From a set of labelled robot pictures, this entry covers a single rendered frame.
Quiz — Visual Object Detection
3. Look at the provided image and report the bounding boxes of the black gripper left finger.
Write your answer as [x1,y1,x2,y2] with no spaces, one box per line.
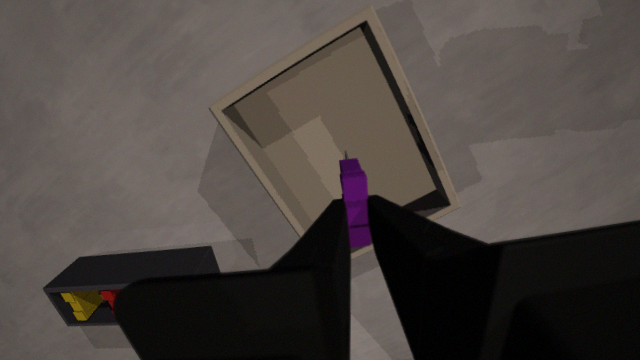
[113,199,351,360]

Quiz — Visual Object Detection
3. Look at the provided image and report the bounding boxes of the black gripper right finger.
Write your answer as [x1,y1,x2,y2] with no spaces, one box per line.
[367,195,640,360]

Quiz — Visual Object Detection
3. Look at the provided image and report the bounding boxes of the beige shallow square tray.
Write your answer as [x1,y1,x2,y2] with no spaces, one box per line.
[209,5,461,238]

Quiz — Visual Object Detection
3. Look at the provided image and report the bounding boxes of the purple fuse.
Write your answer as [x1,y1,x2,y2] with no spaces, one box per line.
[339,150,371,247]

